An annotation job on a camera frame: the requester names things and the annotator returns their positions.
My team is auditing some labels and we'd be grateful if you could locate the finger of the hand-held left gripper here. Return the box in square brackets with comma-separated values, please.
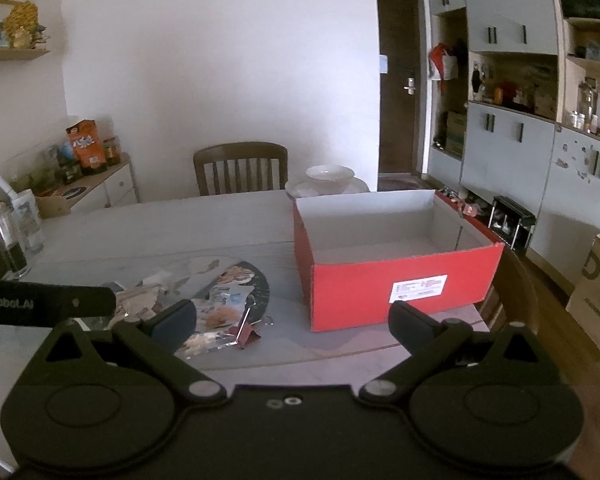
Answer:
[0, 280, 117, 328]

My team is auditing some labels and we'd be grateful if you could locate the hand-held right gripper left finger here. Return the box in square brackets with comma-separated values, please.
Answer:
[30, 299, 228, 407]

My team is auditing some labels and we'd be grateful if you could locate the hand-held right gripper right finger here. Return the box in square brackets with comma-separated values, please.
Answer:
[357, 301, 561, 406]

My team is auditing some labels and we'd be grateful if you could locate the clear plastic snack packet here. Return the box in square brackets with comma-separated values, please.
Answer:
[190, 290, 253, 356]

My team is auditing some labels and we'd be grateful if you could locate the brown snack packet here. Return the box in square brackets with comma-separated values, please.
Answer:
[112, 272, 181, 323]

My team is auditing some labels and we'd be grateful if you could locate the red cardboard box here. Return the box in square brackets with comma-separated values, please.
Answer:
[293, 190, 505, 333]

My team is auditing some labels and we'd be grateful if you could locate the pink binder clip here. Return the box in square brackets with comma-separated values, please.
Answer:
[231, 296, 262, 350]

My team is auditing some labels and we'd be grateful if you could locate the white round desktop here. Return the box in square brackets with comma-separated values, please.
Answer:
[0, 189, 538, 476]

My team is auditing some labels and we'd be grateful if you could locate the clear drinking glass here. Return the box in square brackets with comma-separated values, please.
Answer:
[10, 189, 46, 256]

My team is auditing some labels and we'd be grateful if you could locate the patterned glass turntable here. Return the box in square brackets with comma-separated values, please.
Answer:
[45, 247, 483, 372]

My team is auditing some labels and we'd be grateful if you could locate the pink shoe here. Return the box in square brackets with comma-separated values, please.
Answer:
[437, 186, 483, 218]

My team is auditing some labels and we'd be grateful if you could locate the white sideboard cabinet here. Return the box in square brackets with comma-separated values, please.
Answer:
[40, 152, 141, 216]

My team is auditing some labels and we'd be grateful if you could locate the dark red doormat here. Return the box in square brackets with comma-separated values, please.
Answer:
[377, 175, 428, 192]

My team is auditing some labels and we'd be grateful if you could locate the black metal rack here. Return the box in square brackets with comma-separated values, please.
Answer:
[490, 195, 537, 251]

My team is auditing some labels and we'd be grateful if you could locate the orange snack box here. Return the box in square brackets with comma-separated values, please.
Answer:
[66, 119, 106, 175]

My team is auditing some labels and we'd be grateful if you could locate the white porcelain bowl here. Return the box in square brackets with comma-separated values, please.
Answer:
[306, 165, 356, 185]

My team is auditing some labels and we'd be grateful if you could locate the white gold-rimmed plate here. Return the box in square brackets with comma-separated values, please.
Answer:
[286, 176, 370, 201]

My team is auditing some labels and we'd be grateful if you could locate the brown wooden slatted chair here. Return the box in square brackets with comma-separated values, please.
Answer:
[193, 142, 289, 197]

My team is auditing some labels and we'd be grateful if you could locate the brown paper bag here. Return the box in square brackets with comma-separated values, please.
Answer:
[565, 232, 600, 356]

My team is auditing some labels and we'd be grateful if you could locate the green printed cardboard box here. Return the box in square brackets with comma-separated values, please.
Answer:
[445, 111, 467, 156]

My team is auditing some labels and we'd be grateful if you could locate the dark brown door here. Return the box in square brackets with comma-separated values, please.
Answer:
[376, 0, 426, 178]

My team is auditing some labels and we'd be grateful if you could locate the red hanging bag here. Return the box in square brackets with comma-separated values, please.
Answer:
[428, 44, 458, 81]

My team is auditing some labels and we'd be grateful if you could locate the yellow ornament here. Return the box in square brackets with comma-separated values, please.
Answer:
[2, 2, 41, 48]

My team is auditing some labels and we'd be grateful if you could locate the tall clear glass jar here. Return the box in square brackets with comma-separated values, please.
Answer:
[577, 77, 598, 131]

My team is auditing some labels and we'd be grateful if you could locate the wooden wall shelf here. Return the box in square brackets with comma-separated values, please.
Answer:
[0, 49, 51, 63]

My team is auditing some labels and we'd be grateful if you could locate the white wall cabinet unit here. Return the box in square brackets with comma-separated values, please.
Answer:
[426, 0, 600, 281]

